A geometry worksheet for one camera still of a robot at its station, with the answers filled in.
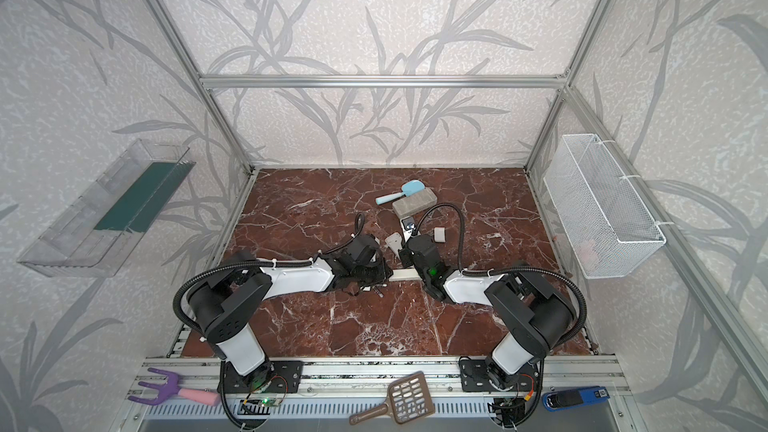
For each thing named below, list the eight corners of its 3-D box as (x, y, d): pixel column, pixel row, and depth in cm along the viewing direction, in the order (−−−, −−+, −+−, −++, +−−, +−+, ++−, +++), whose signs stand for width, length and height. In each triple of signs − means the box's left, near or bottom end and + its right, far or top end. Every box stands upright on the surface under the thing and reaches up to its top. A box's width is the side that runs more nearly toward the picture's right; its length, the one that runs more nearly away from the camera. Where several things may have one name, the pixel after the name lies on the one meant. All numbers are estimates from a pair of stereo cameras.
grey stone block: (398, 221, 106) (398, 216, 104) (390, 208, 110) (389, 203, 107) (437, 203, 111) (438, 199, 109) (428, 191, 115) (428, 186, 113)
